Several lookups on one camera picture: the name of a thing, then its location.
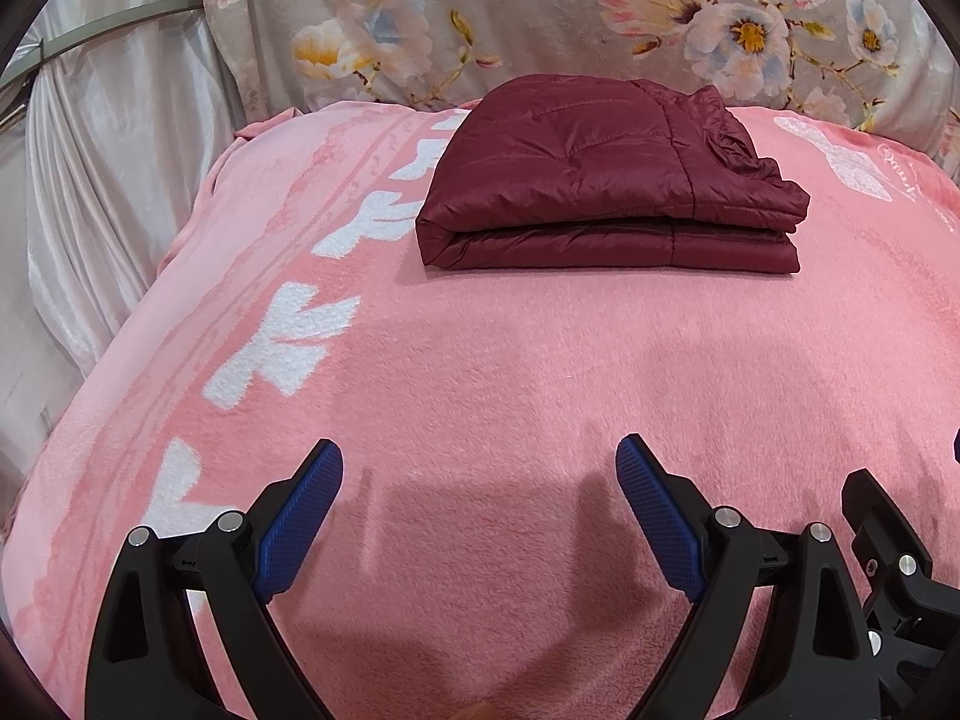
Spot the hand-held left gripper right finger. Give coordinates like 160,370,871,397
615,433,875,720

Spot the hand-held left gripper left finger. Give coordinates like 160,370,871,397
84,439,344,720

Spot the maroon puffer jacket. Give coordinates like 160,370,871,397
415,75,812,272

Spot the pink fleece blanket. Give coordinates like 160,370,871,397
0,94,960,720

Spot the white satin curtain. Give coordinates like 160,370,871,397
0,0,248,533

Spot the grey floral quilt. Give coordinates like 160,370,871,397
199,0,960,166

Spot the grey metal rod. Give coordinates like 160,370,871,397
0,0,207,102

